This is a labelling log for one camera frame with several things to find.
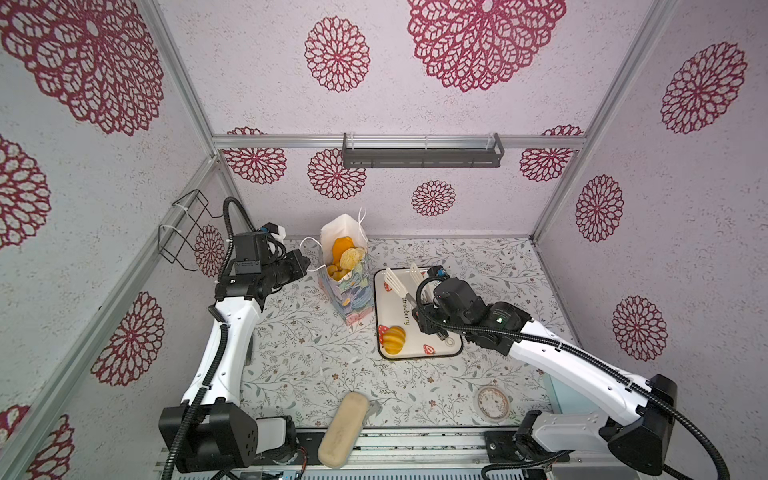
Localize round orange bun bottom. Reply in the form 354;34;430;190
338;247;366;271

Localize floral paper gift bag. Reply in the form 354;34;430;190
299;207;374;326

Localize white metal serving tongs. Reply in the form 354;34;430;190
385;263;434;307

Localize long twisted orange bread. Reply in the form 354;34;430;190
331;236;355;265

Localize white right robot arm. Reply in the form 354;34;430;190
414;293;679;476

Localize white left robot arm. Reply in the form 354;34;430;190
158;249;310;479

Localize round tape roll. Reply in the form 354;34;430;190
474;385;511;424

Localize mint green box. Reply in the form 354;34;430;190
545;374;598;414

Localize white strawberry serving tray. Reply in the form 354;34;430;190
374;268;463;361

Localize beige long baguette loaf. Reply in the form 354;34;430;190
317;392;370;469

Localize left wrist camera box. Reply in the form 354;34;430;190
232;223;286;275

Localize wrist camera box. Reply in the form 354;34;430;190
428;267;489;326
232;223;286;275

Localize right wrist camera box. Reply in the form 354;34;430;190
428;267;489;326

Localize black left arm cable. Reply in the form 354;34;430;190
160;196;256;480

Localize black wire wall basket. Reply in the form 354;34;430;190
156;189;225;277

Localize black wall shelf rack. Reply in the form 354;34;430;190
341;134;505;169

